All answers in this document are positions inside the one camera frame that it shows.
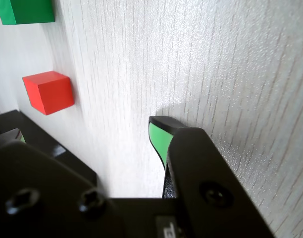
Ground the green cube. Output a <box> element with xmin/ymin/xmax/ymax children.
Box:
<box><xmin>0</xmin><ymin>0</ymin><xmax>55</xmax><ymax>25</ymax></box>

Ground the red cube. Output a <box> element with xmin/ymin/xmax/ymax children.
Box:
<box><xmin>22</xmin><ymin>71</ymin><xmax>75</xmax><ymax>116</ymax></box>

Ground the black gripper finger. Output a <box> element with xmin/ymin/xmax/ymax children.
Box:
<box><xmin>149</xmin><ymin>116</ymin><xmax>277</xmax><ymax>238</ymax></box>
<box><xmin>0</xmin><ymin>110</ymin><xmax>98</xmax><ymax>185</ymax></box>

